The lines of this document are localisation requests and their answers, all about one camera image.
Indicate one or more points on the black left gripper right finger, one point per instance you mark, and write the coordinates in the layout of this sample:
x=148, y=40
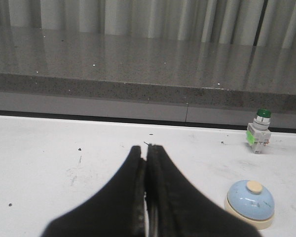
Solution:
x=177, y=209

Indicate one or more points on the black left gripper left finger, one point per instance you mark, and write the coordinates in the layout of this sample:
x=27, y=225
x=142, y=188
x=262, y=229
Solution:
x=116, y=210

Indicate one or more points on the light blue call bell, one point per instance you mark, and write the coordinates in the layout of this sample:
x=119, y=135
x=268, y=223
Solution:
x=251, y=202

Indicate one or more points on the green pushbutton switch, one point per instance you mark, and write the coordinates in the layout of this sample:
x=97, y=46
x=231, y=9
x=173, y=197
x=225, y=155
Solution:
x=258, y=133

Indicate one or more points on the grey stone counter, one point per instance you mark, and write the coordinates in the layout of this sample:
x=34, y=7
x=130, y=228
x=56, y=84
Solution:
x=88, y=65

